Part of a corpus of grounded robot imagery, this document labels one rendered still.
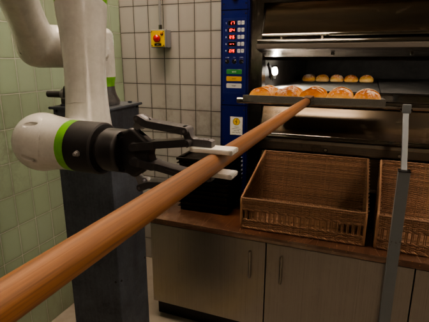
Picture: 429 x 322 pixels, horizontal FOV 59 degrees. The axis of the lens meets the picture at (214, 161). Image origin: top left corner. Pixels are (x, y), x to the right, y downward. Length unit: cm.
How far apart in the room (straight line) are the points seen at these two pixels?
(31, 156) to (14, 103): 119
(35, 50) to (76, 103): 45
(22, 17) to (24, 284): 93
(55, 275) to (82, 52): 63
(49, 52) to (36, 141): 60
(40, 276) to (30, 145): 46
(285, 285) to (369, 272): 37
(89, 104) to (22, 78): 112
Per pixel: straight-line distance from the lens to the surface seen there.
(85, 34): 89
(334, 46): 195
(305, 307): 189
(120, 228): 36
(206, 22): 227
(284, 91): 160
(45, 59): 131
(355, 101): 155
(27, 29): 120
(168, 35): 233
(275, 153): 216
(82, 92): 86
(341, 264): 176
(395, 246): 165
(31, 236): 209
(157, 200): 41
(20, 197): 199
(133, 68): 250
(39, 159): 74
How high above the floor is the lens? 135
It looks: 15 degrees down
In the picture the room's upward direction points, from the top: straight up
